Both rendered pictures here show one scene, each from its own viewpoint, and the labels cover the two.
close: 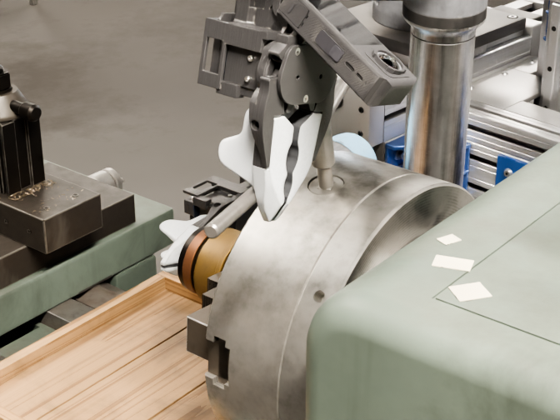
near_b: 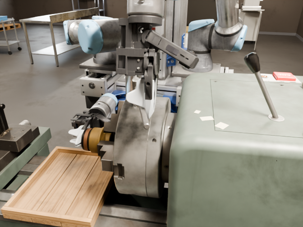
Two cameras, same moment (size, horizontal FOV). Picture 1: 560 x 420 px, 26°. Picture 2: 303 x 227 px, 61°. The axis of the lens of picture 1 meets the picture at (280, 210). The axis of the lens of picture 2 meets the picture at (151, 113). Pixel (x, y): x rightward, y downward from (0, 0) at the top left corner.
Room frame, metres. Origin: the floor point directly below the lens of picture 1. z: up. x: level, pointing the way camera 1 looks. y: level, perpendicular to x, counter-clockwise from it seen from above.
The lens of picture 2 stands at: (0.41, 0.25, 1.55)
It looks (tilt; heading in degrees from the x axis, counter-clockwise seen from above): 27 degrees down; 331
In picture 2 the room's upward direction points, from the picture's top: straight up
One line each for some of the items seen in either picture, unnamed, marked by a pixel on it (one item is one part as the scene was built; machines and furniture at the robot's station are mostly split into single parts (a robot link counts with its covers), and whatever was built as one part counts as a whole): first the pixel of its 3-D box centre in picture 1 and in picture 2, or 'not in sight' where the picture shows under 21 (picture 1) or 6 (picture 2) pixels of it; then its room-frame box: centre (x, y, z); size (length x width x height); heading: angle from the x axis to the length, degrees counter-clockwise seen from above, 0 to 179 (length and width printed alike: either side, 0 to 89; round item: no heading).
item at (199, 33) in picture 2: not in sight; (201, 34); (1.41, -0.57, 1.33); 0.13 x 0.12 x 0.14; 31
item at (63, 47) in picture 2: not in sight; (66, 33); (6.75, -1.00, 0.50); 1.93 x 0.73 x 0.99; 134
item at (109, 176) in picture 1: (108, 182); (25, 124); (1.63, 0.25, 0.95); 0.07 x 0.04 x 0.04; 142
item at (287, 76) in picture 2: not in sight; (283, 77); (0.93, -0.56, 1.26); 0.06 x 0.06 x 0.02; 52
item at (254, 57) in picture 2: not in sight; (251, 62); (0.82, -0.25, 1.38); 0.04 x 0.03 x 0.05; 52
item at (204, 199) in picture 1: (242, 212); (89, 122); (1.26, 0.04, 1.08); 0.12 x 0.09 x 0.08; 140
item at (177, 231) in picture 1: (180, 233); (76, 133); (1.18, 0.11, 1.10); 0.09 x 0.06 x 0.03; 140
